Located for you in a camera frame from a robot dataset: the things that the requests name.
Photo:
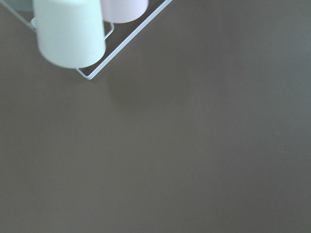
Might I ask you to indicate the pink cup on rack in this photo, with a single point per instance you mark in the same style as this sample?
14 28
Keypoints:
123 11

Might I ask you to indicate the mint cup on rack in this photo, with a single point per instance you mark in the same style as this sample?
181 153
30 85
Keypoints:
70 33

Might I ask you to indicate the white wire cup rack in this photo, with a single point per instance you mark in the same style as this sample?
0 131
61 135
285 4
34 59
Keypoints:
118 35

